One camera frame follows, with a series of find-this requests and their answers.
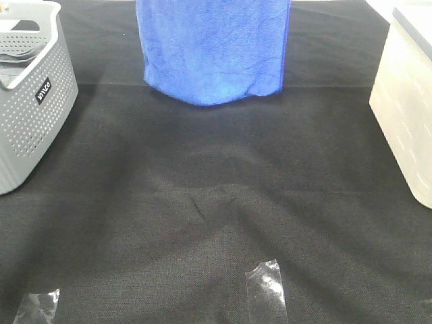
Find clear tape strip centre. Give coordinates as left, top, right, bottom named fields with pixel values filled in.
left=245, top=259, right=288, bottom=324

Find black fabric table mat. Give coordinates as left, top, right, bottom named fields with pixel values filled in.
left=1, top=1, right=431, bottom=323

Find clear tape strip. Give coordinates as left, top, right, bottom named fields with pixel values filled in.
left=13, top=289, right=60, bottom=324
left=245, top=259, right=288, bottom=324

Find white plastic storage box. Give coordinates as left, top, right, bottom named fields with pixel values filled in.
left=369, top=1, right=431, bottom=207

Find blue microfibre towel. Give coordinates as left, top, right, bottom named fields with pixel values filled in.
left=136, top=0, right=291, bottom=106

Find clear tape strip left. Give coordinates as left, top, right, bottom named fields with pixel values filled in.
left=13, top=289, right=60, bottom=324

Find grey perforated plastic basket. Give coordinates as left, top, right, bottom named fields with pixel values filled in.
left=1, top=1, right=78, bottom=194

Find grey cloth in basket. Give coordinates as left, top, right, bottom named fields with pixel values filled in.
left=1, top=45, right=43, bottom=88

